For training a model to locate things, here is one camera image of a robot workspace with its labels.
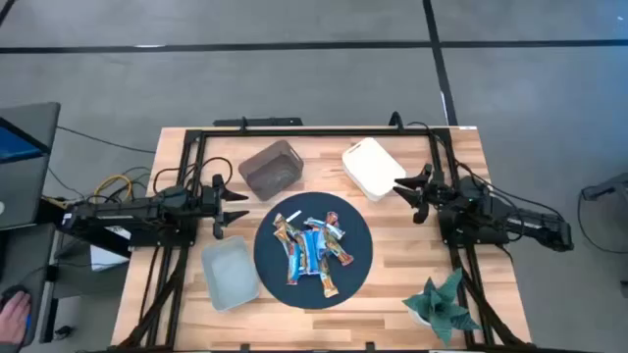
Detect orange wrapper granola bar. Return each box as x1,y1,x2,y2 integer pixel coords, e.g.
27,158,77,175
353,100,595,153
318,259,340,299

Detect light grey plastic bin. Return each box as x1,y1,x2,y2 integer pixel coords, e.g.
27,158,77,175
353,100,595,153
200,234,261,314

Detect white plant pot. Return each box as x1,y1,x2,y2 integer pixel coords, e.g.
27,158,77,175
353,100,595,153
409,303,433,328

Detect grey stand base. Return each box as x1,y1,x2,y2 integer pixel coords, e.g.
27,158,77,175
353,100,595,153
580,171,628,202

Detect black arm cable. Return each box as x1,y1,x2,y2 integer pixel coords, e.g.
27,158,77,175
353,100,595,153
405,121,565,220
152,156,235,195

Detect black bar mount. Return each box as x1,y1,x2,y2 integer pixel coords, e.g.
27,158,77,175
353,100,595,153
213,116,304,128

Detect blue wrapper granola bar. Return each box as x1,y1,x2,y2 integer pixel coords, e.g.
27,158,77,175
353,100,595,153
302,229,321,276
303,218,346,240

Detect black desk beam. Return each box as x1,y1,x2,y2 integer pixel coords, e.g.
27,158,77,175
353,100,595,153
37,198,132,259

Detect white plastic bin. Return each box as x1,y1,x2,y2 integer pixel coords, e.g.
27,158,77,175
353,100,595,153
340,136,408,203

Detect grey desk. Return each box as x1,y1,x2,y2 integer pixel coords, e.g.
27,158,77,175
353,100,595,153
0,223,56,352

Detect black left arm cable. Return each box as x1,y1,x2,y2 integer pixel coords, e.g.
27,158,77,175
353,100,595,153
152,156,235,195

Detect black floor cable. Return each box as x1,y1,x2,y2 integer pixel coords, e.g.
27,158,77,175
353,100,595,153
576,190,628,256
55,125,157,155

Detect white paper sheet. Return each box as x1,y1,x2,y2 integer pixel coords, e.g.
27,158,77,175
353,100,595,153
89,225,132,272

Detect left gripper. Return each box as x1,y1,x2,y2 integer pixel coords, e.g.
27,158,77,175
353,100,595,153
193,174,251,240

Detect blue and orange granola bar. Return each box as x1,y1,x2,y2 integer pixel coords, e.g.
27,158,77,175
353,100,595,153
286,244,302,286

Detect yellow cable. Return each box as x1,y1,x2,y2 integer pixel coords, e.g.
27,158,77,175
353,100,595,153
92,174,134,203

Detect black aluminium table frame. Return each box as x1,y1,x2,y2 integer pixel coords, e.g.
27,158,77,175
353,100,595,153
115,126,534,353

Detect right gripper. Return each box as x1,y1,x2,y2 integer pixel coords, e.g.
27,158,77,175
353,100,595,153
392,163,452,226

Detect person's hand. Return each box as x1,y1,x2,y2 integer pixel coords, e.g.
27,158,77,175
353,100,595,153
0,289,33,347

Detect green artificial succulent plant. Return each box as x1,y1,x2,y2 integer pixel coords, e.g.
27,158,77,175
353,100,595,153
401,268,484,348

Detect orange and brown granola bar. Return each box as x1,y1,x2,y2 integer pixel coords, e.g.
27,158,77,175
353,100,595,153
273,213,296,257

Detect grey laptop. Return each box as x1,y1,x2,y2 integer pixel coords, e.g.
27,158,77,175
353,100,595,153
0,101,62,231

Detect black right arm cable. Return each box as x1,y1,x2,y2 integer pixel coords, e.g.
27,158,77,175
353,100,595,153
405,121,565,220

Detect black computer mouse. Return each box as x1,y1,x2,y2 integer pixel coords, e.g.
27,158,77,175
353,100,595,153
1,283,30,301

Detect dark blue round woven mat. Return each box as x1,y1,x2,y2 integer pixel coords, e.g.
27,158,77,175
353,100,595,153
253,190,374,311

